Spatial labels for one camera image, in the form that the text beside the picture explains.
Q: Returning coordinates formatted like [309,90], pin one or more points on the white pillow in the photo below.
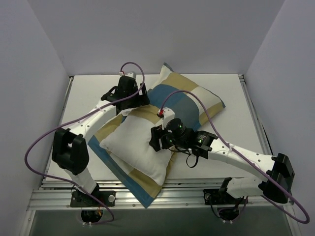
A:
[130,142]

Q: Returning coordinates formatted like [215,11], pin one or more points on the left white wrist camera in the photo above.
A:
[129,74]

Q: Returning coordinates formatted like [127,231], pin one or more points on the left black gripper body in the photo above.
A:
[141,97]

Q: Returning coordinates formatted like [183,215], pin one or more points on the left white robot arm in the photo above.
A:
[70,150]

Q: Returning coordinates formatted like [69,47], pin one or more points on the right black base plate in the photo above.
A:
[215,197]

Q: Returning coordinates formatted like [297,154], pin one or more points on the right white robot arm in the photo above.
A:
[272,176]

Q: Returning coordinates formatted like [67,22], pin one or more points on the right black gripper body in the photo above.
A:
[157,139]

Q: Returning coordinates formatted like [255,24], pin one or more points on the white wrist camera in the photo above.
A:
[165,115]
[129,74]

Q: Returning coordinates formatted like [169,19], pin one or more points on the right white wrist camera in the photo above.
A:
[165,115]

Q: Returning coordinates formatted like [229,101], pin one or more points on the aluminium rail frame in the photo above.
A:
[184,187]

